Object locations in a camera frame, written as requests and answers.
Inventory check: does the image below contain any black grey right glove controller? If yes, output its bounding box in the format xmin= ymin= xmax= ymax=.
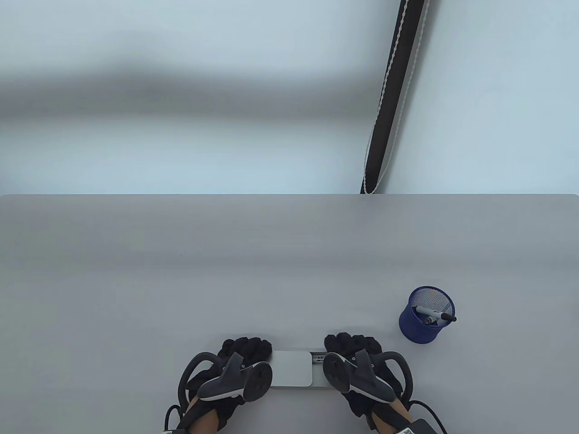
xmin=322 ymin=348 xmax=413 ymax=405

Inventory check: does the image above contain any black cable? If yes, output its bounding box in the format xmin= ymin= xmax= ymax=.
xmin=406 ymin=400 xmax=448 ymax=434
xmin=163 ymin=404 xmax=187 ymax=434

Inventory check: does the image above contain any black grey left glove controller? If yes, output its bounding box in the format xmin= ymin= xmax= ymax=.
xmin=178 ymin=350 xmax=273 ymax=408

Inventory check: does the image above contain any person's right forearm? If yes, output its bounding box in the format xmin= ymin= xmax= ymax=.
xmin=371 ymin=398 xmax=410 ymax=434

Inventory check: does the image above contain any person's right hand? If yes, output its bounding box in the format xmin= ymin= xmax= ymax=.
xmin=324 ymin=332 xmax=399 ymax=419

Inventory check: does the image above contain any black grey glove controller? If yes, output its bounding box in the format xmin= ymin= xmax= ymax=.
xmin=322 ymin=348 xmax=413 ymax=405
xmin=178 ymin=350 xmax=273 ymax=408

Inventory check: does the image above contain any blue mesh pen cup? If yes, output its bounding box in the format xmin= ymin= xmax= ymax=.
xmin=399 ymin=286 xmax=456 ymax=345

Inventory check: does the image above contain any white bead cord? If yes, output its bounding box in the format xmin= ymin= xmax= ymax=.
xmin=363 ymin=0 xmax=429 ymax=195

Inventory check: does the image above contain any flat silver box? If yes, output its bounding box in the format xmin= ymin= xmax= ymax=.
xmin=269 ymin=348 xmax=327 ymax=391

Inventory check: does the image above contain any grey marker with black cap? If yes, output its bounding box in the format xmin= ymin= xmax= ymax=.
xmin=415 ymin=306 xmax=457 ymax=323

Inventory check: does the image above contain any black pole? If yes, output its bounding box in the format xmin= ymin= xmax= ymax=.
xmin=361 ymin=0 xmax=437 ymax=195

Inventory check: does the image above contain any person's left hand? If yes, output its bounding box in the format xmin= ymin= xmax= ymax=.
xmin=186 ymin=335 xmax=275 ymax=428

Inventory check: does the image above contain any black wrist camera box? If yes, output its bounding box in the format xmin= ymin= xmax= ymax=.
xmin=393 ymin=418 xmax=437 ymax=434

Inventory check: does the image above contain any person's left forearm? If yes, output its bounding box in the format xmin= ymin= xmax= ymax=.
xmin=189 ymin=405 xmax=223 ymax=434

